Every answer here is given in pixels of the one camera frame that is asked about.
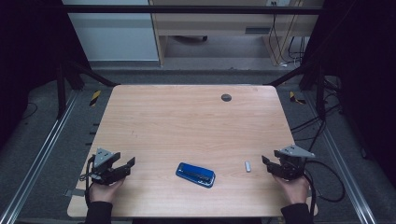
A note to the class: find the yellow black tape strip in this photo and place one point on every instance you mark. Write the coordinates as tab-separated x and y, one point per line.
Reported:
95	98

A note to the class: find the grey tape tab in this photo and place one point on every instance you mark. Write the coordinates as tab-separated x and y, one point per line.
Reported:
74	193

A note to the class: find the person's left hand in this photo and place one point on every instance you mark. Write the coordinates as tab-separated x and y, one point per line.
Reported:
104	193

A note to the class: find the person's right hand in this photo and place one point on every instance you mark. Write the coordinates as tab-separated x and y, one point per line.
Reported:
295	191

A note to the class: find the aluminium floor rail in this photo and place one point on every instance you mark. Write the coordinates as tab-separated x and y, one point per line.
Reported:
40	155
345	168

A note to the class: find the dark curtain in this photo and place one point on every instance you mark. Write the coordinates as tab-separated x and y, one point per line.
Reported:
364	77
28	62

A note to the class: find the silver staple strip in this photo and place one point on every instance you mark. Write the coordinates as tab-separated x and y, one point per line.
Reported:
247	166

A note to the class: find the grey round table grommet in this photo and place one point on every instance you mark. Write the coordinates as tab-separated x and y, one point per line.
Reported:
226	97

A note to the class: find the black frame strut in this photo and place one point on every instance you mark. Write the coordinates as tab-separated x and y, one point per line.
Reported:
320	93
61	93

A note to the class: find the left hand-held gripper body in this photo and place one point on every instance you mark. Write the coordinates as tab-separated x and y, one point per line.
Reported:
102	157

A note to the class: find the blue stapler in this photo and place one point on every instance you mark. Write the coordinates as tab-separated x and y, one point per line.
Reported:
194	174

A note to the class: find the white cabinet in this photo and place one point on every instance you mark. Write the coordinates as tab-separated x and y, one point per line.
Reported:
115	37

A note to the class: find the black frame crossbar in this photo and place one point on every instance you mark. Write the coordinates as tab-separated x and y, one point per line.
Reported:
186	9

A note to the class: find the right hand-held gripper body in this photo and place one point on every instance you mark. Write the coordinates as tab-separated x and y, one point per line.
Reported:
294	152

